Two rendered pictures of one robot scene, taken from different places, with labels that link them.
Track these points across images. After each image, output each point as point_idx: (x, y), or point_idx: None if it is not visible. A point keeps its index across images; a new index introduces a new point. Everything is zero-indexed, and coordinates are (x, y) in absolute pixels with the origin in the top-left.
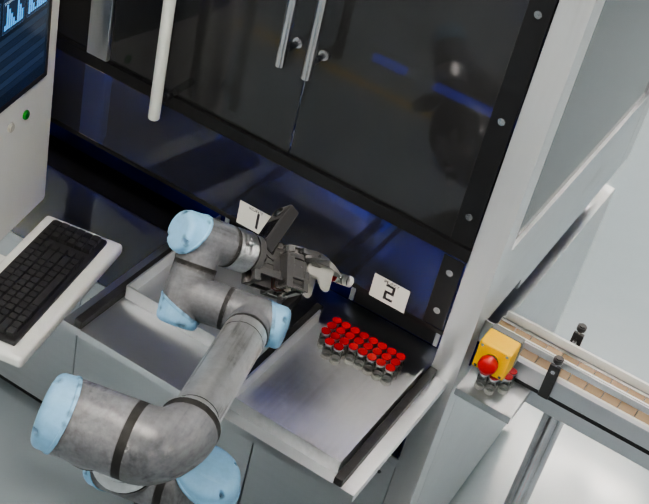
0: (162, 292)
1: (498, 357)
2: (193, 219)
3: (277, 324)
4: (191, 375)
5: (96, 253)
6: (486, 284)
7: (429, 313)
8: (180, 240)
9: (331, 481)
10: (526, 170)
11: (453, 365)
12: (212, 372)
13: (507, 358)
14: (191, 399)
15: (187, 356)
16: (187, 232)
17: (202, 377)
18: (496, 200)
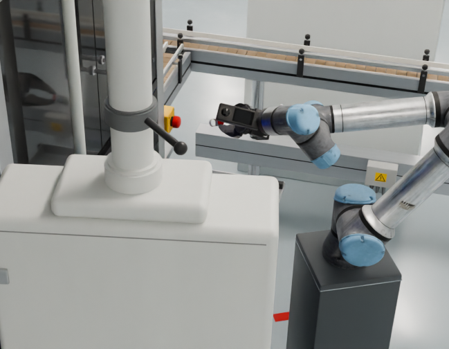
0: (328, 151)
1: (172, 114)
2: (308, 104)
3: (322, 104)
4: (399, 114)
5: None
6: (162, 85)
7: (154, 137)
8: (317, 118)
9: (281, 190)
10: (160, 1)
11: (163, 149)
12: (399, 101)
13: (173, 109)
14: (434, 95)
15: None
16: (315, 110)
17: (406, 102)
18: (158, 34)
